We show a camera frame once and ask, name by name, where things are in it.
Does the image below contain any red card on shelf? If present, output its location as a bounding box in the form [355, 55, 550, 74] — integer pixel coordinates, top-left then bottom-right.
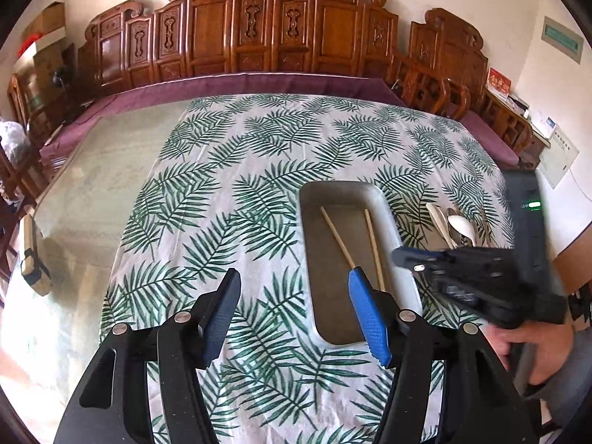
[488, 67, 513, 99]

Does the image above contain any person's right hand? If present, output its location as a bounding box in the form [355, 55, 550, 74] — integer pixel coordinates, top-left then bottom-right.
[485, 324, 576, 386]

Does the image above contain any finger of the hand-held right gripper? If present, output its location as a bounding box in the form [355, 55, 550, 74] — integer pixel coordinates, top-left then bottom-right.
[392, 247, 451, 266]
[414, 263, 451, 290]

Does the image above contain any white plastic bag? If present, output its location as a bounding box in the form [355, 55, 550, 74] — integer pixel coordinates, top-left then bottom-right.
[0, 120, 29, 167]

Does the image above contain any purple seat cushion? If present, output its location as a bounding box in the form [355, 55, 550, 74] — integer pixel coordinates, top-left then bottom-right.
[39, 74, 519, 169]

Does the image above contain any wooden chair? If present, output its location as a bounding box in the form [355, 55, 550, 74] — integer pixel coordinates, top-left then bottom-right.
[0, 74, 56, 204]

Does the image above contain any wooden chopstick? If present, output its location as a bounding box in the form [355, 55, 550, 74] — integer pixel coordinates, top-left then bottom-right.
[320, 207, 357, 270]
[364, 209, 386, 290]

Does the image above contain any carved wooden sofa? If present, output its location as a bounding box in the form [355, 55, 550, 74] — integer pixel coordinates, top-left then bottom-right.
[76, 0, 401, 102]

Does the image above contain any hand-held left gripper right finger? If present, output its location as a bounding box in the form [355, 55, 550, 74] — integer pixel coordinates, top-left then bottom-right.
[348, 268, 539, 444]

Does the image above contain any white wall panel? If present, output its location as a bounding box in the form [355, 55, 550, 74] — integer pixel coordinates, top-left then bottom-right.
[539, 122, 580, 190]

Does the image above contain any person's right forearm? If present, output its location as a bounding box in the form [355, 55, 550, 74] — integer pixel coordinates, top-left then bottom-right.
[522, 328, 592, 431]

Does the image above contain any wooden side cabinet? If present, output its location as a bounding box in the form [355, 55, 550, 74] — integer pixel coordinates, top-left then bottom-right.
[478, 90, 551, 169]

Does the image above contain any grey rectangular tray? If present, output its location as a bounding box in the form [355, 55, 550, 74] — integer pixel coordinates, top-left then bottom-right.
[298, 181, 424, 347]

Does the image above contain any wooden block with black strap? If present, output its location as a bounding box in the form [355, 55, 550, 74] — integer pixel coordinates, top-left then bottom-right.
[20, 215, 53, 297]

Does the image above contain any green wall sign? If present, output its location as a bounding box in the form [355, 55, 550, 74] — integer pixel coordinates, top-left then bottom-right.
[541, 16, 583, 63]

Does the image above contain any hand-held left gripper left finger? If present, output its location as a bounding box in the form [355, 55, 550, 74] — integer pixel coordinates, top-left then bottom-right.
[53, 268, 242, 444]

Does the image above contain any carved wooden armchair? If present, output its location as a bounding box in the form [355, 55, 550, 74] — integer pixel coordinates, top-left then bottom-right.
[391, 8, 491, 121]

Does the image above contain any leaf print tablecloth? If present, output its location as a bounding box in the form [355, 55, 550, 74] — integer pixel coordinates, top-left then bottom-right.
[99, 94, 521, 444]

